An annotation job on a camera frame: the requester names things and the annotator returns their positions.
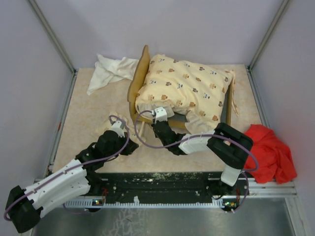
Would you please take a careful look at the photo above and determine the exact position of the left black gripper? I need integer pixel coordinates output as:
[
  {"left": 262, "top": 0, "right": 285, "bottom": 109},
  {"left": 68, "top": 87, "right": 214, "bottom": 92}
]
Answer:
[{"left": 104, "top": 131, "right": 139, "bottom": 160}]

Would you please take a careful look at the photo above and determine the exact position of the wooden pet bed frame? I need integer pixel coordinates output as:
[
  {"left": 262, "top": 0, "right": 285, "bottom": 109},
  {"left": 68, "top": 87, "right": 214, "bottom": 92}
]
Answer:
[{"left": 127, "top": 45, "right": 234, "bottom": 129}]

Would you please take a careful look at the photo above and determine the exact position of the cream animal print cushion cover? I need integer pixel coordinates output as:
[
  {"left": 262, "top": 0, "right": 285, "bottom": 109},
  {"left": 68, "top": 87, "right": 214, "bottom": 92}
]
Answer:
[{"left": 135, "top": 55, "right": 235, "bottom": 134}]

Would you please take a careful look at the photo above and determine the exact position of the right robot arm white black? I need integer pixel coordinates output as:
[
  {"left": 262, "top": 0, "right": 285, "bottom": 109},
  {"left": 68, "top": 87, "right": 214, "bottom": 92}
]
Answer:
[{"left": 152, "top": 121, "right": 253, "bottom": 195}]

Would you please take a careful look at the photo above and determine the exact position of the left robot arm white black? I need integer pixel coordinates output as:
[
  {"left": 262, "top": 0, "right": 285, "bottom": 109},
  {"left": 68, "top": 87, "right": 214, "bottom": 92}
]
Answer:
[{"left": 3, "top": 130, "right": 139, "bottom": 234}]

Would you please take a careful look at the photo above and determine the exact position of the small cream print pillow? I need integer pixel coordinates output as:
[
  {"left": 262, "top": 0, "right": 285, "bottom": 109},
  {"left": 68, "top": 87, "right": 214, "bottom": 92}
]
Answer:
[{"left": 92, "top": 115, "right": 139, "bottom": 162}]

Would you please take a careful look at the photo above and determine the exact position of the white cloth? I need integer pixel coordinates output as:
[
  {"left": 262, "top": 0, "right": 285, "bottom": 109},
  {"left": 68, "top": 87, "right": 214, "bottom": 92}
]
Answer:
[{"left": 87, "top": 54, "right": 139, "bottom": 95}]

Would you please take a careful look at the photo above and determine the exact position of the red cloth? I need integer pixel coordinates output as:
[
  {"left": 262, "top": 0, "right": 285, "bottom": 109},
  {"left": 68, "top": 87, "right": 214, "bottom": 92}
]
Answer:
[{"left": 245, "top": 124, "right": 297, "bottom": 184}]

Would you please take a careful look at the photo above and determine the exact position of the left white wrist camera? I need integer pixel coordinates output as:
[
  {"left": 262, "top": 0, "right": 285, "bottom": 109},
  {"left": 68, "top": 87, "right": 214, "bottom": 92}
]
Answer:
[{"left": 110, "top": 120, "right": 125, "bottom": 138}]

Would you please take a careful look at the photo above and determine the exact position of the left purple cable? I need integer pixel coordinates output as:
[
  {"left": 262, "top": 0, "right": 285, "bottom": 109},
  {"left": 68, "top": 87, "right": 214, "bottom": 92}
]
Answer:
[{"left": 4, "top": 115, "right": 131, "bottom": 221}]

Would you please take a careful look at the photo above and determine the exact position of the purple cable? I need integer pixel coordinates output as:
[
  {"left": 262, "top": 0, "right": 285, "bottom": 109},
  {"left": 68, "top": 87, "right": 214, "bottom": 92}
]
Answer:
[
  {"left": 4, "top": 115, "right": 131, "bottom": 221},
  {"left": 134, "top": 110, "right": 259, "bottom": 173}
]

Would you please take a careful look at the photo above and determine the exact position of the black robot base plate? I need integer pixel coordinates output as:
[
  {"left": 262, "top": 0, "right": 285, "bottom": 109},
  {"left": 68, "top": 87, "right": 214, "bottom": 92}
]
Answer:
[{"left": 85, "top": 172, "right": 248, "bottom": 204}]

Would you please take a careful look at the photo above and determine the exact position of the white slotted cable duct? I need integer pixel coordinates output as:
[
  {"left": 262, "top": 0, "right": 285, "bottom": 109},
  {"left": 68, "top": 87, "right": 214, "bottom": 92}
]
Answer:
[{"left": 63, "top": 198, "right": 231, "bottom": 209}]

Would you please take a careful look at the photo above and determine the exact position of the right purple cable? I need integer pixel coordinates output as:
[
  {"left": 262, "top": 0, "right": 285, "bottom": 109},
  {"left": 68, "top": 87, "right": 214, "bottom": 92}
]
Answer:
[{"left": 134, "top": 110, "right": 259, "bottom": 173}]

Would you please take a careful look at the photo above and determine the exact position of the right aluminium frame post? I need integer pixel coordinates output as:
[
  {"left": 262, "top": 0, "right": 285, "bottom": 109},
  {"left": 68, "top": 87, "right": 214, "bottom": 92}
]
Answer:
[{"left": 247, "top": 0, "right": 291, "bottom": 72}]

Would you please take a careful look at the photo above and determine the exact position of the aluminium frame post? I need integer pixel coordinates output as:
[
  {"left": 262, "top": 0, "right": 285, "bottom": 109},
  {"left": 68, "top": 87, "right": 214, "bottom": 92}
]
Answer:
[
  {"left": 247, "top": 0, "right": 291, "bottom": 72},
  {"left": 27, "top": 0, "right": 78, "bottom": 74}
]

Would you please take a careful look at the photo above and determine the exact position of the left aluminium frame post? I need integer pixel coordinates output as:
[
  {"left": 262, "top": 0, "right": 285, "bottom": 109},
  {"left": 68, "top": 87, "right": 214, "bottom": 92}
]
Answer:
[{"left": 27, "top": 0, "right": 78, "bottom": 74}]

